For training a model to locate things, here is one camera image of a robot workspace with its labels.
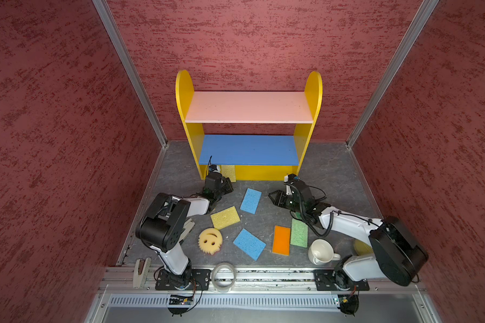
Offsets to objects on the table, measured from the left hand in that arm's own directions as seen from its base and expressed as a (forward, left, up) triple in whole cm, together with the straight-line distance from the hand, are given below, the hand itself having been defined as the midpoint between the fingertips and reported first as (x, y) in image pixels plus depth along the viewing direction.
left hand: (231, 183), depth 97 cm
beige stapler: (-38, +32, -1) cm, 49 cm away
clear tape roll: (-43, -2, -4) cm, 44 cm away
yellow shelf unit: (+37, -18, -1) cm, 41 cm away
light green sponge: (-23, -31, -4) cm, 39 cm away
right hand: (-10, -19, +3) cm, 21 cm away
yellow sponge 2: (-16, +2, -4) cm, 17 cm away
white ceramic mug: (-30, -39, -4) cm, 49 cm away
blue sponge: (-7, -10, -4) cm, 13 cm away
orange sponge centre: (-26, -23, -4) cm, 35 cm away
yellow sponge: (+9, +2, -2) cm, 9 cm away
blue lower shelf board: (+13, -9, +10) cm, 19 cm away
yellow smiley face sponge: (-27, +7, -1) cm, 28 cm away
